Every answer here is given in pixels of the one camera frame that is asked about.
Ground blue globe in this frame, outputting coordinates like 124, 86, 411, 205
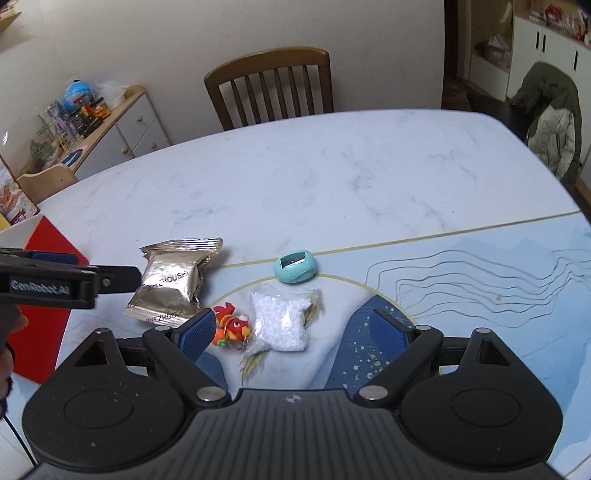
64, 80, 95, 114

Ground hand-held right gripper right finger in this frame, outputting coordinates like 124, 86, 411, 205
356, 308, 515, 401

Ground red storage box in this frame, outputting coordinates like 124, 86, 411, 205
0, 215, 90, 384

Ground clear bag of white beads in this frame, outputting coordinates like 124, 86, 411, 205
244, 287, 320, 355

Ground small wooden chair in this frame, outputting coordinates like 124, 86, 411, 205
18, 164, 78, 204

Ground black cable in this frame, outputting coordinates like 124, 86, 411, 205
0, 413, 35, 464

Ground green padded jacket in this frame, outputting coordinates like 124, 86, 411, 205
510, 62, 583, 185

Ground silver snack packet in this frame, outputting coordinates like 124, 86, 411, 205
124, 237, 225, 329

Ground purple toy figure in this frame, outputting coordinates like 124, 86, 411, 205
44, 102, 80, 140

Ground white cabinet with wooden top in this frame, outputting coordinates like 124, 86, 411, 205
60, 84, 171, 181

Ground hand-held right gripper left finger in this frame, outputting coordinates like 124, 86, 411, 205
71, 307, 232, 408

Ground teal oval sharpener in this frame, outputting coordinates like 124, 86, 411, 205
274, 249, 317, 287

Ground person's left hand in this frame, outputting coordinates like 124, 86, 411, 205
0, 302, 24, 416

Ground clear plastic bag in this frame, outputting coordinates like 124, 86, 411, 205
95, 80, 125, 109

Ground white sideboard with black handles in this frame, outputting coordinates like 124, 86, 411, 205
471, 4, 591, 103

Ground clutter of packets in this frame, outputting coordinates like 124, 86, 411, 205
526, 0, 591, 41

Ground small green plant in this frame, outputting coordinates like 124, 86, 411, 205
28, 129, 62, 163

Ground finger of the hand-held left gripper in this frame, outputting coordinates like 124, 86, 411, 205
0, 264, 141, 310
0, 248, 83, 267

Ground wooden dining chair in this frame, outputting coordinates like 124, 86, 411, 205
204, 46, 334, 132

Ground printed cardboard box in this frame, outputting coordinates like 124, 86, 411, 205
0, 157, 40, 227

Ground red orange toy figure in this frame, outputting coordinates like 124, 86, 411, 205
211, 302, 253, 350

